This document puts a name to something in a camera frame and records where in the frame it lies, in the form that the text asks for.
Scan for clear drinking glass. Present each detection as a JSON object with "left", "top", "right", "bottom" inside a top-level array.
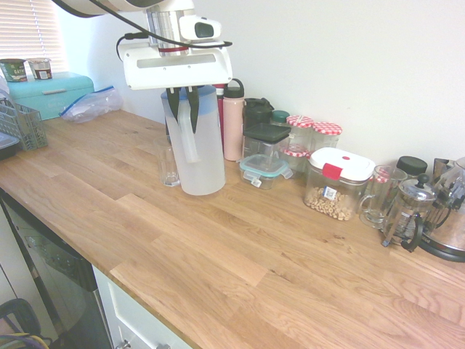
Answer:
[{"left": 153, "top": 136, "right": 181, "bottom": 188}]

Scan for clear zip bag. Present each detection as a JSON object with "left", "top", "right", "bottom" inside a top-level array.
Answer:
[{"left": 58, "top": 85, "right": 124, "bottom": 125}]

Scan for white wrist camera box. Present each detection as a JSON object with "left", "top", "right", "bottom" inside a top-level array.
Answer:
[{"left": 178, "top": 15, "right": 223, "bottom": 41}]

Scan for teal bread box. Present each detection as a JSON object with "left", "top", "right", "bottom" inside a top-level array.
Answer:
[{"left": 7, "top": 71, "right": 94, "bottom": 121}]

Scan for jar with black lid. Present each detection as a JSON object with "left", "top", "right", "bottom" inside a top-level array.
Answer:
[{"left": 395, "top": 156, "right": 429, "bottom": 180}]

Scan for green oatmeal cup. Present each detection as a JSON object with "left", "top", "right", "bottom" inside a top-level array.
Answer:
[{"left": 0, "top": 58, "right": 28, "bottom": 84}]

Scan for clear glass mug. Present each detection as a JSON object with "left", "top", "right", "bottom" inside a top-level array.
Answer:
[{"left": 358, "top": 164, "right": 408, "bottom": 229}]

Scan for glass container with teal lid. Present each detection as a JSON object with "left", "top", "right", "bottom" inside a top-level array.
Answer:
[{"left": 238, "top": 153, "right": 294, "bottom": 191}]

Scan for red water bottle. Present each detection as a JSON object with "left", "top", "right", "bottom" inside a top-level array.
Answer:
[{"left": 216, "top": 83, "right": 227, "bottom": 146}]

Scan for stainless steel kettle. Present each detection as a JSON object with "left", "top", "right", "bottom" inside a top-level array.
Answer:
[{"left": 413, "top": 156, "right": 465, "bottom": 262}]

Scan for glass French press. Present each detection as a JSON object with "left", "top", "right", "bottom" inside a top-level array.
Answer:
[{"left": 380, "top": 173, "right": 437, "bottom": 253}]

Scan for clear container with black lid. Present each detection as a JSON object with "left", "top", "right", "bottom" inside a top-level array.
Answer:
[{"left": 242, "top": 122, "right": 292, "bottom": 161}]

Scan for tall jar red-check lid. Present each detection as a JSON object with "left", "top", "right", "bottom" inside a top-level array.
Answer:
[
  {"left": 286, "top": 114, "right": 315, "bottom": 147},
  {"left": 311, "top": 121, "right": 343, "bottom": 151}
]

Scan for jar with green lid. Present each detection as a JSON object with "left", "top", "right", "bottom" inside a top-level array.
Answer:
[{"left": 270, "top": 110, "right": 291, "bottom": 127}]

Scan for black dishwasher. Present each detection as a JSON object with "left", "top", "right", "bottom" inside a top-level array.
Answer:
[{"left": 0, "top": 188, "right": 112, "bottom": 349}]

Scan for black shaker bottle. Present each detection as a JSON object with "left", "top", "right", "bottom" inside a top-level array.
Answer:
[{"left": 243, "top": 97, "right": 275, "bottom": 129}]

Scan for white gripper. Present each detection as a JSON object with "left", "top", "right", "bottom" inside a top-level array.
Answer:
[{"left": 121, "top": 45, "right": 234, "bottom": 134}]

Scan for window blinds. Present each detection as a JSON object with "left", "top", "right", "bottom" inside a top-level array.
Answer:
[{"left": 0, "top": 0, "right": 70, "bottom": 73}]

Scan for black dish tray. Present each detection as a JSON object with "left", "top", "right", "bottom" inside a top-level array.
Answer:
[{"left": 0, "top": 132, "right": 20, "bottom": 161}]

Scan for cereal container with white lid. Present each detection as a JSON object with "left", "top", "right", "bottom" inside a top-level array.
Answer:
[{"left": 303, "top": 147, "right": 376, "bottom": 222}]

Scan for pink water bottle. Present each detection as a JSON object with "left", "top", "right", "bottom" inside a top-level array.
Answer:
[{"left": 222, "top": 78, "right": 245, "bottom": 161}]

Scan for white cabinet drawer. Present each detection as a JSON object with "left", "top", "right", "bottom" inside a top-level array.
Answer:
[{"left": 92, "top": 265, "right": 193, "bottom": 349}]

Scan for translucent pitcher with blue lid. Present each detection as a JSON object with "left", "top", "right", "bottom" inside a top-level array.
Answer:
[{"left": 160, "top": 84, "right": 227, "bottom": 196}]

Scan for grey dish rack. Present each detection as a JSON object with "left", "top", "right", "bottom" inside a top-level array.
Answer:
[{"left": 0, "top": 95, "right": 49, "bottom": 152}]

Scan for brown oatmeal cup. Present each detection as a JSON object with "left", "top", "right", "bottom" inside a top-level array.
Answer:
[{"left": 27, "top": 57, "right": 53, "bottom": 81}]

